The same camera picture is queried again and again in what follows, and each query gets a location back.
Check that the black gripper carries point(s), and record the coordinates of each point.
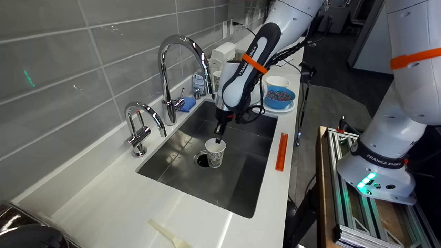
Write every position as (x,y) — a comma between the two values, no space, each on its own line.
(223,119)

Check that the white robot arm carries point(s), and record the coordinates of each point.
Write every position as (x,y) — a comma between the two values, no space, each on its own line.
(375,164)

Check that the stainless steel sink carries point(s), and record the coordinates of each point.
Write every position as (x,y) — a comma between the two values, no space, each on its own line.
(182,164)

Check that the tall chrome tap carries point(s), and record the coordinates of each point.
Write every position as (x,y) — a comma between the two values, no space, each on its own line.
(173,51)

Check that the small chrome tap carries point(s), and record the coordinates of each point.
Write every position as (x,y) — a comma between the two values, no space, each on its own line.
(138,130)

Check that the blue sponge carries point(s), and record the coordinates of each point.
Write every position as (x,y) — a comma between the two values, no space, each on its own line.
(187,105)

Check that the white plate under bowl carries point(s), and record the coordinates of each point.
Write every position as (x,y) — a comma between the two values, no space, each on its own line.
(289,108)

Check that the clear soap bottle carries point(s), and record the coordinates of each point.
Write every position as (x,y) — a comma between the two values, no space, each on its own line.
(197,86)

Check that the blue bowl of beads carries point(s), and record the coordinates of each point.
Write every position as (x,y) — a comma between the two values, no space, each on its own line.
(278,97)

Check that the white small bowl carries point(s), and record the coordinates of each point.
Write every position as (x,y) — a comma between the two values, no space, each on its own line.
(277,80)

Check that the white napkin box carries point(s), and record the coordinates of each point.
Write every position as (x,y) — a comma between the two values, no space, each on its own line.
(220,55)

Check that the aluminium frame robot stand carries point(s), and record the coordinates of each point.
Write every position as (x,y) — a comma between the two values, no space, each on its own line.
(353,221)

